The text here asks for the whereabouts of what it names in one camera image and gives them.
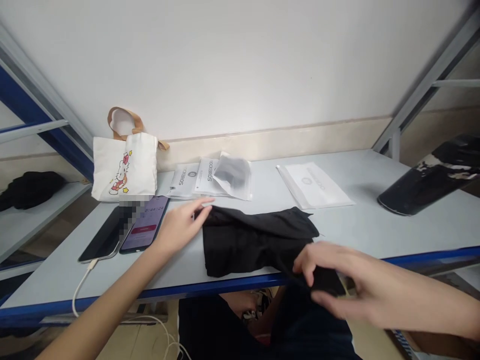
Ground person's left hand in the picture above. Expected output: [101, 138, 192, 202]
[151, 198, 217, 258]

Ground white charging cable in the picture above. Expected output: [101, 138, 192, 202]
[72, 245, 193, 360]

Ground person's legs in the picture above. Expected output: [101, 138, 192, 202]
[177, 284, 363, 360]

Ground white cartoon cat tote bag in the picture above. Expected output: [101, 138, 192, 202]
[91, 106, 170, 203]

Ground black cylindrical bottle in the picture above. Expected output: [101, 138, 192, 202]
[376, 134, 480, 217]

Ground black fabric garment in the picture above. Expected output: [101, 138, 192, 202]
[193, 205, 347, 300]

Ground white printed zip packet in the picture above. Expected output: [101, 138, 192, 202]
[192, 156, 230, 197]
[166, 162, 200, 200]

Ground person's right hand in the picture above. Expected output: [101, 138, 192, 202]
[292, 241, 453, 334]

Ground black bundled cloth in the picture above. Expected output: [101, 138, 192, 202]
[0, 170, 69, 212]

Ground black smartphone with dark screen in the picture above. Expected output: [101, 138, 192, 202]
[77, 205, 131, 264]

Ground smartphone with purple screen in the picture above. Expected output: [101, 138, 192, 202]
[118, 194, 171, 256]

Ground stack of white flat packets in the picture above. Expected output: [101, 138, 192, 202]
[275, 161, 357, 211]

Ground grey metal shelf frame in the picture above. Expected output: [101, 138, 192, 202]
[373, 7, 480, 158]

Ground blue and grey shelf rack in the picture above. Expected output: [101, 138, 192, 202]
[0, 22, 95, 282]

